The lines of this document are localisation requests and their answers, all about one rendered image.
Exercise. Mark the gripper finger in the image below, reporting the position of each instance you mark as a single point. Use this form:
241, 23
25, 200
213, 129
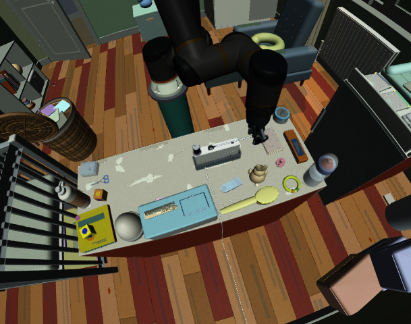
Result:
259, 136
251, 132

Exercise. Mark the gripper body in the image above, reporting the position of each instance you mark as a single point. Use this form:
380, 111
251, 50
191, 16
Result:
257, 122

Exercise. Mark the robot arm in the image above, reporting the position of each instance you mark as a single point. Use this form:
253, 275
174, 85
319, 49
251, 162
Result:
205, 50

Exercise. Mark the white antenna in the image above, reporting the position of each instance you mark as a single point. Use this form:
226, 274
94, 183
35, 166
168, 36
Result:
240, 138

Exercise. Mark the grey baby monitor parent unit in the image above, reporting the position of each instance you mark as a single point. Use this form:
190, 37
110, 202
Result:
217, 155

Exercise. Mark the black volume knob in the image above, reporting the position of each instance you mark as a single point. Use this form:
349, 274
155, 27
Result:
196, 148

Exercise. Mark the clear baby bottle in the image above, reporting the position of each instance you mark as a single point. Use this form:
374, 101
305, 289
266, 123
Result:
318, 170

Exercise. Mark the dark changing table unit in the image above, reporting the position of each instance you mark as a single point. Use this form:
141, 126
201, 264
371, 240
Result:
363, 135

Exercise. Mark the blue charging cradle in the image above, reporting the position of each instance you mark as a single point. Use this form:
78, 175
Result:
178, 211

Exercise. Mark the dark baby crib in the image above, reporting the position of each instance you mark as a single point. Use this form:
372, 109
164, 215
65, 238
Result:
36, 209

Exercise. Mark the grey cube shelf unit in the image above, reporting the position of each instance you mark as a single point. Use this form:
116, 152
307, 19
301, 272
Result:
18, 79

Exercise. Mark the patterned pink cloth pad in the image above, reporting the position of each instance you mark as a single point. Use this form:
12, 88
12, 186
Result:
272, 141

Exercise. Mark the beige toy rabbit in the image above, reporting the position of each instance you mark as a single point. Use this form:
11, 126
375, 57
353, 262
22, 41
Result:
257, 173

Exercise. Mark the orange and blue box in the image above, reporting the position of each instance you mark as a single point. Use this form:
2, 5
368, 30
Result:
295, 146

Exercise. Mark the yellow hairbrush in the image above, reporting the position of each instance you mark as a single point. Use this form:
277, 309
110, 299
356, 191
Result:
255, 199

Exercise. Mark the blue armchair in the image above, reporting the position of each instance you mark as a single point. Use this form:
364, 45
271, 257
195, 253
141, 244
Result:
279, 50

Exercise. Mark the light green small cabinet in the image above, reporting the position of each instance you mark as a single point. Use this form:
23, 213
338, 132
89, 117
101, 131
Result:
151, 22

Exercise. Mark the grey round lamp dome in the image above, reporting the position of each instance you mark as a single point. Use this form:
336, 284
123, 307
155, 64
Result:
129, 225

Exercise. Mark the small orange wooden block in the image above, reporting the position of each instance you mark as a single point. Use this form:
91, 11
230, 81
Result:
100, 194

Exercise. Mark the grey blue small box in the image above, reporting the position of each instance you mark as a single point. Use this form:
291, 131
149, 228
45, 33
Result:
88, 168

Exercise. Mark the brown cardboard box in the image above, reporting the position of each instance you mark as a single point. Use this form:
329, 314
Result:
348, 285

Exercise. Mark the brown wicker basket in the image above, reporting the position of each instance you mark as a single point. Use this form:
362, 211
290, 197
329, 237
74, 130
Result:
68, 130

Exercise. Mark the yellow picture book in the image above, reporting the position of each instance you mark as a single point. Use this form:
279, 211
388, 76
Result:
95, 229

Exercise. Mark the brown bottle with pump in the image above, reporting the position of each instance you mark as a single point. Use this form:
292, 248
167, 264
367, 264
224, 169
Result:
73, 196

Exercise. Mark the pale lilac box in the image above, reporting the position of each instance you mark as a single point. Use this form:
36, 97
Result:
399, 265

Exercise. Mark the yellow and blue toy cube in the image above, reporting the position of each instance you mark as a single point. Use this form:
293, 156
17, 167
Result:
86, 231

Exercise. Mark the grey wardrobe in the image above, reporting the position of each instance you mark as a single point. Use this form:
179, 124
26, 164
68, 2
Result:
56, 27

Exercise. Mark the brown wicker lid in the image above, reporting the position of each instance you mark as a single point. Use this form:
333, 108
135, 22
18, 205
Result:
23, 126

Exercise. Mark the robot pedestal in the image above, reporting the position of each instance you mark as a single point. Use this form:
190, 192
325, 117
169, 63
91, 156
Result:
173, 108

